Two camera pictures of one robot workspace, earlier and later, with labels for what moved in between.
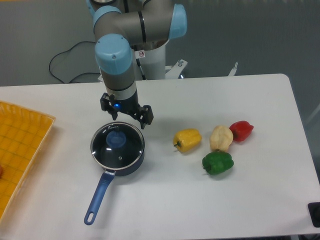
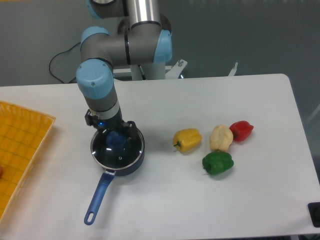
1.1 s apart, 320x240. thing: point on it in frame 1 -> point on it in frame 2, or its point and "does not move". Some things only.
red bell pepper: [241, 130] does not move
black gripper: [144, 114] -> [113, 124]
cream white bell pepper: [220, 138] does not move
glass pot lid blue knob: [117, 146] does not move
